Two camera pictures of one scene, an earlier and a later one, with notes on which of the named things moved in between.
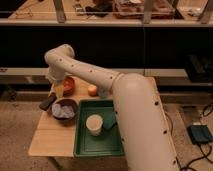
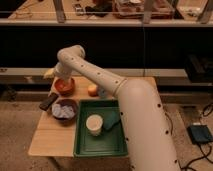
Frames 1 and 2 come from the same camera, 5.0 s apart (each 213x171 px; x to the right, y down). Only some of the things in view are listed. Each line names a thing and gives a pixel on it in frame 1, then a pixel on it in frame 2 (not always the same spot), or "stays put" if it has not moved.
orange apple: x=92 y=90 stays put
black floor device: x=199 y=133 stays put
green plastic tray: x=108 y=143 stays put
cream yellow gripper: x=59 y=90 to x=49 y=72
